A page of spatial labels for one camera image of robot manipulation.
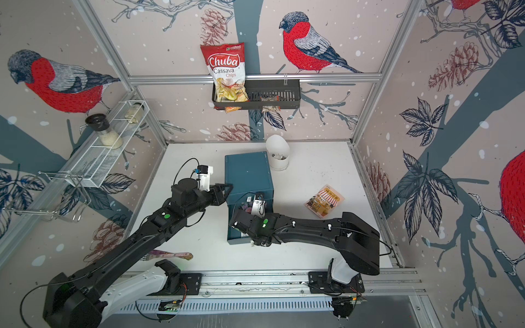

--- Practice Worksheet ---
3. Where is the teal drawer cabinet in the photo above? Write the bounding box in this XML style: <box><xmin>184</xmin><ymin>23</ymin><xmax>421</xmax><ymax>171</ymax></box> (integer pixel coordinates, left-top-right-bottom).
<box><xmin>225</xmin><ymin>152</ymin><xmax>274</xmax><ymax>206</ymax></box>

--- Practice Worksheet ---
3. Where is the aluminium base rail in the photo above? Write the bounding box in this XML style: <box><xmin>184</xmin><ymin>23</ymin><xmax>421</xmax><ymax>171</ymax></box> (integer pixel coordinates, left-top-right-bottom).
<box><xmin>106</xmin><ymin>268</ymin><xmax>427</xmax><ymax>298</ymax></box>

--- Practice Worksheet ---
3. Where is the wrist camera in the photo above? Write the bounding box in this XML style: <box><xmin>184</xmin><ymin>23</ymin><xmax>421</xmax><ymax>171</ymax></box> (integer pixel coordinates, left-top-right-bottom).
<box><xmin>251</xmin><ymin>199</ymin><xmax>266</xmax><ymax>218</ymax></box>
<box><xmin>195</xmin><ymin>165</ymin><xmax>213</xmax><ymax>191</ymax></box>

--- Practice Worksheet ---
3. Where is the black-lidded spice jar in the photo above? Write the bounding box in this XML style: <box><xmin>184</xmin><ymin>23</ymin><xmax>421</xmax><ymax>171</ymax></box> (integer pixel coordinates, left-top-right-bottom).
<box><xmin>85</xmin><ymin>113</ymin><xmax>123</xmax><ymax>150</ymax></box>

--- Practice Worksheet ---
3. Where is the black wall basket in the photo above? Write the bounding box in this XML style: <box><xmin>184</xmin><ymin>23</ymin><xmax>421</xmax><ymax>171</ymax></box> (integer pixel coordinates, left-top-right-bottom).
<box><xmin>212</xmin><ymin>79</ymin><xmax>301</xmax><ymax>110</ymax></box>

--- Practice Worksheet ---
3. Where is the small jar on shelf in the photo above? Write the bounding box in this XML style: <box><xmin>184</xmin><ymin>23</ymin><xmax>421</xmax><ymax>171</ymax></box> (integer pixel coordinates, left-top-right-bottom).
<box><xmin>124</xmin><ymin>102</ymin><xmax>144</xmax><ymax>124</ymax></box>

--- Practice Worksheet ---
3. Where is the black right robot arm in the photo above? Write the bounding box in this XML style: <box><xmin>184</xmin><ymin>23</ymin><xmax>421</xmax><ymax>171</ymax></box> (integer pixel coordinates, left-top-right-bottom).
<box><xmin>229</xmin><ymin>210</ymin><xmax>380</xmax><ymax>276</ymax></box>

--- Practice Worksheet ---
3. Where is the white wire wall shelf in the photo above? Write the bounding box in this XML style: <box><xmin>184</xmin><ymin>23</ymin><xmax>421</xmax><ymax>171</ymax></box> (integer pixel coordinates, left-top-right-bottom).
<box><xmin>60</xmin><ymin>100</ymin><xmax>150</xmax><ymax>188</ymax></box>

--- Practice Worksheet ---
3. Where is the red Chuba cassava chips bag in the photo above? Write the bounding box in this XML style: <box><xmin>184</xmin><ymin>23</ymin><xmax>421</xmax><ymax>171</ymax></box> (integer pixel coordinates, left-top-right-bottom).
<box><xmin>200</xmin><ymin>42</ymin><xmax>249</xmax><ymax>113</ymax></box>

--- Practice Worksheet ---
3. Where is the chrome wire rack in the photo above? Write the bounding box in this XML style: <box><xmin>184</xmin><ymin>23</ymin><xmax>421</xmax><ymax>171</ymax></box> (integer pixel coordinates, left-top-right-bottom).
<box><xmin>1</xmin><ymin>171</ymin><xmax>94</xmax><ymax>223</ymax></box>

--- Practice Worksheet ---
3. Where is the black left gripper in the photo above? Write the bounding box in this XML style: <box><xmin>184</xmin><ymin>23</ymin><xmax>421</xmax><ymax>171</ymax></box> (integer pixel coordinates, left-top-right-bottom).
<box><xmin>185</xmin><ymin>184</ymin><xmax>235</xmax><ymax>219</ymax></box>

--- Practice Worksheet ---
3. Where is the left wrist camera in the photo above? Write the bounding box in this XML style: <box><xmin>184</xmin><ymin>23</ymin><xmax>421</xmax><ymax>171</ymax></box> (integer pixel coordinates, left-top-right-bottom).
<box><xmin>195</xmin><ymin>165</ymin><xmax>213</xmax><ymax>191</ymax></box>

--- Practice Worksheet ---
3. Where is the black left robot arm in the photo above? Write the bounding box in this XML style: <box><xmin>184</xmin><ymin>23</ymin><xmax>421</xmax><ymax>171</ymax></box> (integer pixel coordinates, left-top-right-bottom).
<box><xmin>42</xmin><ymin>178</ymin><xmax>233</xmax><ymax>327</ymax></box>

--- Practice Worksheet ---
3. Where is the yellow striped seed bag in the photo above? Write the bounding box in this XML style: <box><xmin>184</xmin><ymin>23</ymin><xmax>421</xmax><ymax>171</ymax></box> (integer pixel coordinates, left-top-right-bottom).
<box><xmin>305</xmin><ymin>184</ymin><xmax>345</xmax><ymax>219</ymax></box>

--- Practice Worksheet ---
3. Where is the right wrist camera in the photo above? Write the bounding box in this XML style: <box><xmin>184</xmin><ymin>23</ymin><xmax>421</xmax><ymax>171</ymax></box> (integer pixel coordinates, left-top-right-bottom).
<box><xmin>251</xmin><ymin>199</ymin><xmax>266</xmax><ymax>218</ymax></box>

